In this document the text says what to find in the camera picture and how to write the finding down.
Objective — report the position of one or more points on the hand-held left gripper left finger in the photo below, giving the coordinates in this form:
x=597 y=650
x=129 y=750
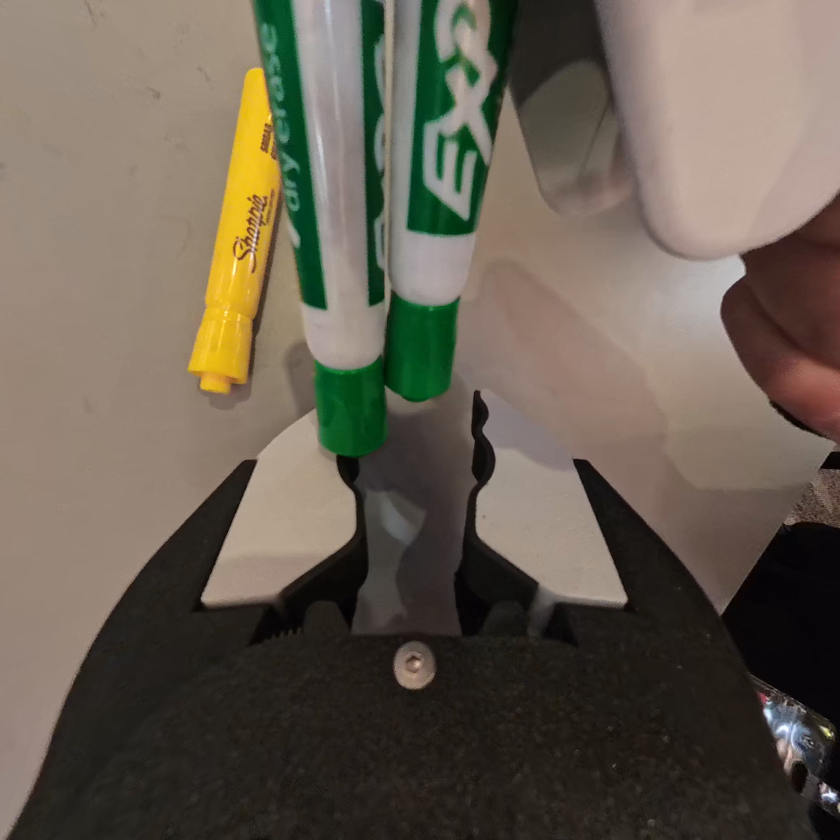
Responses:
x=282 y=525

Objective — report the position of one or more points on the chrome chair base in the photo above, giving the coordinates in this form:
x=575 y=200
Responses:
x=800 y=741

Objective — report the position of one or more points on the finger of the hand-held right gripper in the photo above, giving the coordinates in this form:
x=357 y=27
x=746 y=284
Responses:
x=571 y=144

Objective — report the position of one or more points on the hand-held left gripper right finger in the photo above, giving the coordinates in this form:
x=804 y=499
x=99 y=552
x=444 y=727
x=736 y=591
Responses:
x=551 y=525

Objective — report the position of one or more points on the grey desk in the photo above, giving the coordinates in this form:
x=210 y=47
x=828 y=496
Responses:
x=98 y=459

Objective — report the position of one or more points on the person's black pants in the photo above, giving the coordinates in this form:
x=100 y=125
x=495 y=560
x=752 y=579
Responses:
x=787 y=604

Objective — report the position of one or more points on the green dry erase marker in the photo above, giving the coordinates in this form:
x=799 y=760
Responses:
x=341 y=197
x=433 y=262

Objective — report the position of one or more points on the yellow highlighter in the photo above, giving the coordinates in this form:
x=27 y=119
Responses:
x=243 y=249

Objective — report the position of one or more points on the person's right hand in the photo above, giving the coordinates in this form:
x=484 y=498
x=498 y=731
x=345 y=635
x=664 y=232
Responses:
x=787 y=328

